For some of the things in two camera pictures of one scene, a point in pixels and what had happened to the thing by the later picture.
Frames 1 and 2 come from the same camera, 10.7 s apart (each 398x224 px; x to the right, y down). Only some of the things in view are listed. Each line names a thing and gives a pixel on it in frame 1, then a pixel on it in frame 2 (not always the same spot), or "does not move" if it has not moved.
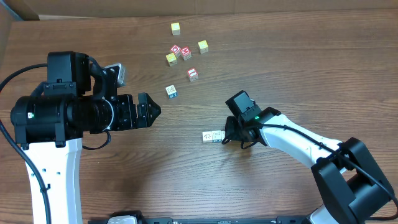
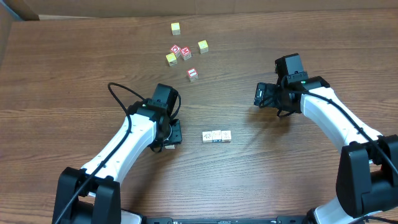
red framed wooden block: (193, 74) does not move
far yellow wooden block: (175, 28) does not move
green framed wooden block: (207, 137) does not move
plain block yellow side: (216, 136) does not move
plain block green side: (222, 134) does not move
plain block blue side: (171, 91) -> (170, 147)
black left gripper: (142, 111) -> (175, 134)
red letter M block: (186, 53) does not move
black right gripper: (232, 131) -> (260, 94)
